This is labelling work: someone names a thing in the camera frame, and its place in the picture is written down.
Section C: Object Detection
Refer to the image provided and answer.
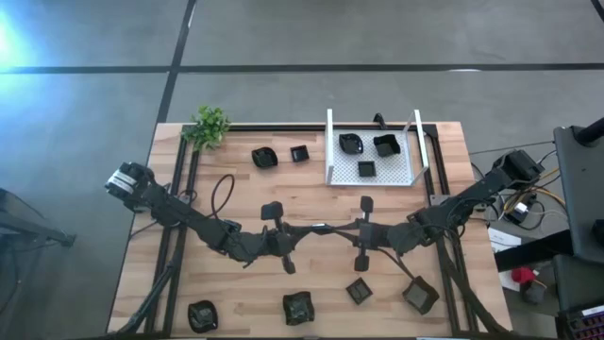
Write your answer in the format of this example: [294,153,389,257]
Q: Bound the black large square mini plate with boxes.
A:
[401,276,441,316]
[373,133,402,159]

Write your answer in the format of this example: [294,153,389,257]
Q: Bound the white perforated dish rack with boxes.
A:
[324,108,431,188]

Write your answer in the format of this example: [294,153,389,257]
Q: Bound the dark grey side desk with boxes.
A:
[552,123,604,265]

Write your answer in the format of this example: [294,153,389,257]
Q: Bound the dark grey floor stand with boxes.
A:
[0,187,77,251]

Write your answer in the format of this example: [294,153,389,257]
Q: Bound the green plant in white pot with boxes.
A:
[180,105,232,153]

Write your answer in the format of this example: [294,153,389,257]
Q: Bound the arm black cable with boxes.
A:
[375,245,419,282]
[210,173,236,221]

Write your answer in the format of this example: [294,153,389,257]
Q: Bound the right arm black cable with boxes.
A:
[375,245,419,282]

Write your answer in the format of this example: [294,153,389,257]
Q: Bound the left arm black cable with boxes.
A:
[210,173,236,221]

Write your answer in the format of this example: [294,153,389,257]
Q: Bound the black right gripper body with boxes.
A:
[352,195,379,274]

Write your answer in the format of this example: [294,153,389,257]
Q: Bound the white paper sheets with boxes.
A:
[487,227,523,254]

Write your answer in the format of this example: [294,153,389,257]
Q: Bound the red object on floor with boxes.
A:
[512,266,537,285]

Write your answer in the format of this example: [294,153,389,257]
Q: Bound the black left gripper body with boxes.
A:
[260,201,298,276]

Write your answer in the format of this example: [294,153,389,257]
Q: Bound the yellow cable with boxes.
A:
[499,167,567,213]

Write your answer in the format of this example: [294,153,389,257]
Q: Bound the black rounded mini plate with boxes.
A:
[338,132,365,156]
[187,299,220,334]
[250,146,279,170]
[282,290,316,327]

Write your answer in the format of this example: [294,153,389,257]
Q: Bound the black aluminium table frame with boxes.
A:
[107,123,513,340]

